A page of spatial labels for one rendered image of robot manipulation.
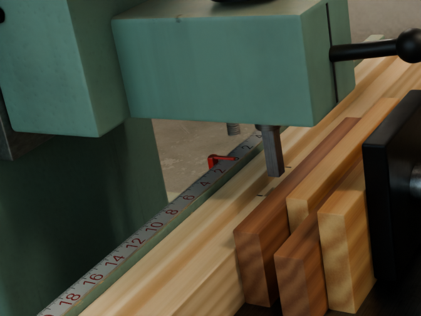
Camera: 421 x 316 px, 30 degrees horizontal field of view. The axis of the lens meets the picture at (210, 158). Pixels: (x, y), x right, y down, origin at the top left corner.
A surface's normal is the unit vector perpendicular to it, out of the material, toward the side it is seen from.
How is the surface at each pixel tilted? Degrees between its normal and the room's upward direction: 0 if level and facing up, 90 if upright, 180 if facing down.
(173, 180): 0
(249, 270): 90
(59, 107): 90
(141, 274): 0
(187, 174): 0
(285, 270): 90
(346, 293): 90
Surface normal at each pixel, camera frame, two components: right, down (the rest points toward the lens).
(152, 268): -0.16, -0.91
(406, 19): -0.46, 0.42
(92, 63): 0.85, 0.07
